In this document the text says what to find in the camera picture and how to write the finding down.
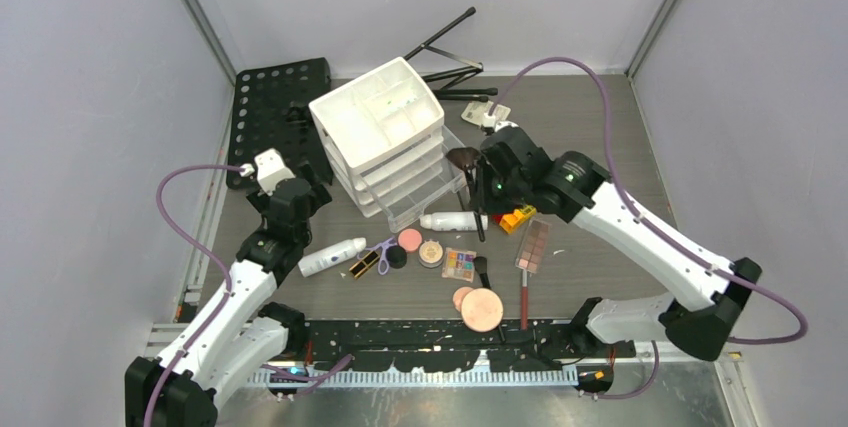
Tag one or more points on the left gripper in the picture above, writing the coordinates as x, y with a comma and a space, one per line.
318, 195

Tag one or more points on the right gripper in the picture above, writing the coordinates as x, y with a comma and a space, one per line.
484, 200

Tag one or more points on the black makeup brush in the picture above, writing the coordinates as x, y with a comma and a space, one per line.
481, 267
466, 160

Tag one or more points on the red handled makeup brush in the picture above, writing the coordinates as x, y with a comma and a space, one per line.
524, 310

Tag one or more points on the white plastic drawer organizer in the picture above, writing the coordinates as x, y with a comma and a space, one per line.
385, 138

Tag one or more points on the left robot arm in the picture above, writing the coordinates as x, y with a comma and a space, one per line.
189, 381

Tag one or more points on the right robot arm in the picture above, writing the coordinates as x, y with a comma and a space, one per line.
703, 300

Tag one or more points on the yellow red toy block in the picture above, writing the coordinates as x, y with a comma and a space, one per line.
511, 222

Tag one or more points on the white sachet packet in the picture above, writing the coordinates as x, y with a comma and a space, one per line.
476, 110

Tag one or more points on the large white spray bottle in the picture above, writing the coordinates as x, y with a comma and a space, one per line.
331, 256

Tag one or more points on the nude eyeshadow palette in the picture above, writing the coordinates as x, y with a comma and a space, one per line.
532, 248

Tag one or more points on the small white bottle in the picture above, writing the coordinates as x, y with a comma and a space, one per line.
453, 221

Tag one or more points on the black gold lipstick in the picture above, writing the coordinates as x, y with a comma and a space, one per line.
362, 266

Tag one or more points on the colorful eyeshadow palette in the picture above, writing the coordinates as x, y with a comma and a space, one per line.
458, 264

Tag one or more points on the black music stand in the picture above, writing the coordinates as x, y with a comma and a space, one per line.
270, 106

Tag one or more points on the purple eyelash curler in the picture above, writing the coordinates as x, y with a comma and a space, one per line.
378, 250

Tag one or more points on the beige powder jar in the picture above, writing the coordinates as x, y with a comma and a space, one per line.
431, 254

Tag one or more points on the black round jar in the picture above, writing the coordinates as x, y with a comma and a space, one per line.
396, 257

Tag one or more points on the pink round compact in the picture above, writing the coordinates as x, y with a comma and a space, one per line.
410, 240

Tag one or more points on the small pink powder puff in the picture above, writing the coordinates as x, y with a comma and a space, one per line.
459, 296

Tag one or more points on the large round powder compact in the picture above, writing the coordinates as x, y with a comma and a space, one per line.
481, 310

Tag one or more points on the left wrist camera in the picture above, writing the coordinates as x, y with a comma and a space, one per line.
268, 169

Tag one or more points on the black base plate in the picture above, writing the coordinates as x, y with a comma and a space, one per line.
443, 346

